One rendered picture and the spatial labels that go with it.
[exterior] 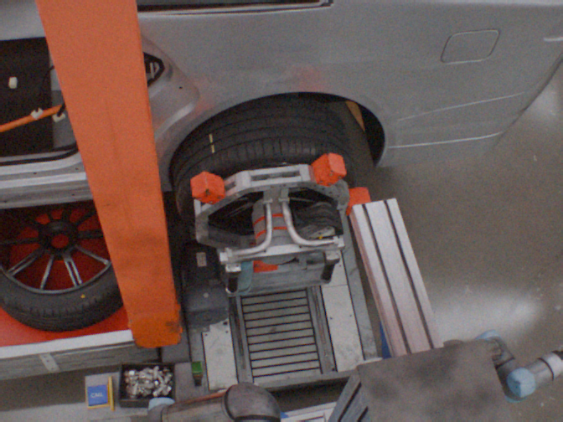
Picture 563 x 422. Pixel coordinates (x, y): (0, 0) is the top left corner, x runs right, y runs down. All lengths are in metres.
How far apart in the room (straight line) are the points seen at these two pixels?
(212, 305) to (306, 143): 0.87
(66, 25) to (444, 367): 0.90
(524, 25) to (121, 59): 1.46
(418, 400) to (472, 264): 2.47
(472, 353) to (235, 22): 1.21
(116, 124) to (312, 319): 2.06
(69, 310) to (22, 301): 0.18
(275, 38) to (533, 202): 2.12
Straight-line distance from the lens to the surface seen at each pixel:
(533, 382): 2.43
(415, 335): 1.53
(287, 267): 3.51
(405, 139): 3.03
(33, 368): 3.44
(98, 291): 3.19
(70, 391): 3.61
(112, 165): 1.85
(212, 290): 3.26
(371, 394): 1.48
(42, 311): 3.20
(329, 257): 2.75
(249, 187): 2.65
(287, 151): 2.67
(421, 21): 2.49
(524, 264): 4.01
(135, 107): 1.67
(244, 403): 2.06
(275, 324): 3.63
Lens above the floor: 3.44
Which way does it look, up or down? 63 degrees down
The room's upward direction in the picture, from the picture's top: 7 degrees clockwise
